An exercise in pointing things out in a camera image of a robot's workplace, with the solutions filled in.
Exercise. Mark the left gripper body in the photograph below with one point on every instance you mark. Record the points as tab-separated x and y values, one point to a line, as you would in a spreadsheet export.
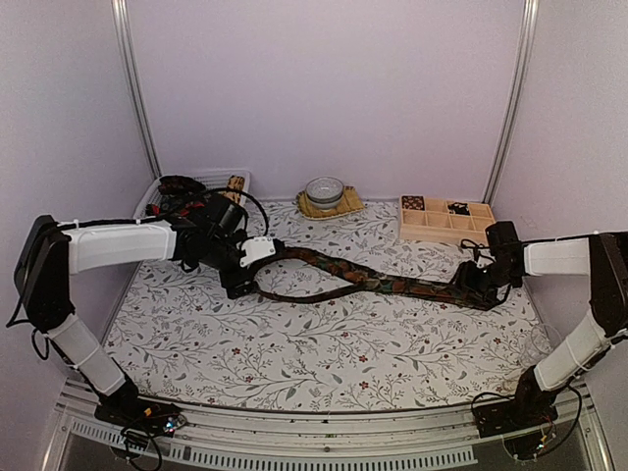
230	281

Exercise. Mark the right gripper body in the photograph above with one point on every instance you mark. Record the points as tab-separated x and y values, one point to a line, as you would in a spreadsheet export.
485	285

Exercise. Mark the brown green patterned tie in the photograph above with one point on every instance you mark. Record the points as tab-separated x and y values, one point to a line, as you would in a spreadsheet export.
360	278

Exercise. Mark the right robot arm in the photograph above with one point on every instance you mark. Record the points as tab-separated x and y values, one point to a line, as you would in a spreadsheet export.
577	281

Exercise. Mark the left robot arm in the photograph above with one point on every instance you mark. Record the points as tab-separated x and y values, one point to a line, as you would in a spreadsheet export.
207	229

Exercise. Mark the clear drinking glass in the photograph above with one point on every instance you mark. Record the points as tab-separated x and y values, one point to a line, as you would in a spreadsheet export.
538	344

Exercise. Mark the floral tablecloth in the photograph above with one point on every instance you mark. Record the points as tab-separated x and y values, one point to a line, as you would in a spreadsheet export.
179	337

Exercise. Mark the rolled black tie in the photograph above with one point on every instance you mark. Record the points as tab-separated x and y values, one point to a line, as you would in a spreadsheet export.
458	208

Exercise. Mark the wooden compartment box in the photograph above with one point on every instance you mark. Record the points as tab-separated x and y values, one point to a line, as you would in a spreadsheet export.
435	224

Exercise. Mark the yellow spotted tie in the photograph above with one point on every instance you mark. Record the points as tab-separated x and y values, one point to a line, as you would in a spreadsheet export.
234	187

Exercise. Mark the white plastic basket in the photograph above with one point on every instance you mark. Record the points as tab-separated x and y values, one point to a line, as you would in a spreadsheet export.
212	178

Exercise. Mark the dark red patterned tie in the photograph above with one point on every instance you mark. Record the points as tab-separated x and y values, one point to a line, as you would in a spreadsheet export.
182	198

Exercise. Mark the rolled dark patterned tie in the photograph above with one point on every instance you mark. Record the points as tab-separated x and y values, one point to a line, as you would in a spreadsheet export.
412	202

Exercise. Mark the yellow woven mat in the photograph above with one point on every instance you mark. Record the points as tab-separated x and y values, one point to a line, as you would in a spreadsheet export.
349	203

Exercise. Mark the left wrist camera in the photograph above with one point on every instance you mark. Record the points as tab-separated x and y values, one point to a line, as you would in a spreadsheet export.
259	248

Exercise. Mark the front metal rail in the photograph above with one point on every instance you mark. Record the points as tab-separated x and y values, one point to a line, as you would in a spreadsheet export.
441	438

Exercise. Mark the right metal frame post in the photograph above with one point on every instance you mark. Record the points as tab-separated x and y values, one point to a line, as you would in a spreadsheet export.
523	56

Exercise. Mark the metal frame post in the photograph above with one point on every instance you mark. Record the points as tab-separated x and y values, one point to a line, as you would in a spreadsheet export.
523	56
122	27

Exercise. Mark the left metal frame post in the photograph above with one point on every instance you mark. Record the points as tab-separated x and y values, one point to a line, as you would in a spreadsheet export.
122	27

